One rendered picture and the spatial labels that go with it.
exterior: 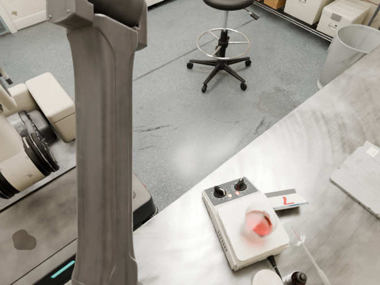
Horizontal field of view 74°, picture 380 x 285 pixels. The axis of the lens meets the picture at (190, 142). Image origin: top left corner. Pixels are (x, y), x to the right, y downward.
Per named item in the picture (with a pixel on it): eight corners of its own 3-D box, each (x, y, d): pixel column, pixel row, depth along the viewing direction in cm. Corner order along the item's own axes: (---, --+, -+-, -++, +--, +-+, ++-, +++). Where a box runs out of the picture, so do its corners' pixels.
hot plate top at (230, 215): (215, 208, 57) (215, 207, 57) (262, 192, 60) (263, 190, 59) (238, 263, 51) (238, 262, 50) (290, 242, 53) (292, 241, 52)
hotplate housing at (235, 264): (200, 194, 68) (201, 180, 61) (244, 180, 70) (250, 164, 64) (236, 283, 56) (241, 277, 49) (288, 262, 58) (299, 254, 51)
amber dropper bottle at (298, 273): (296, 292, 54) (307, 288, 49) (283, 282, 56) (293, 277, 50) (302, 280, 56) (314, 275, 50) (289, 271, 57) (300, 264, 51)
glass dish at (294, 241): (302, 249, 60) (306, 247, 58) (279, 244, 60) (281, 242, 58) (302, 226, 63) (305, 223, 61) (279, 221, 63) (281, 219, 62)
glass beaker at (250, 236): (237, 215, 56) (243, 199, 49) (266, 216, 56) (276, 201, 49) (239, 249, 52) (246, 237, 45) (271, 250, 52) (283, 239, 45)
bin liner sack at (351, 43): (303, 84, 201) (325, 35, 168) (327, 67, 213) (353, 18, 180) (342, 108, 186) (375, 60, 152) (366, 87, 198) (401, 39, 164)
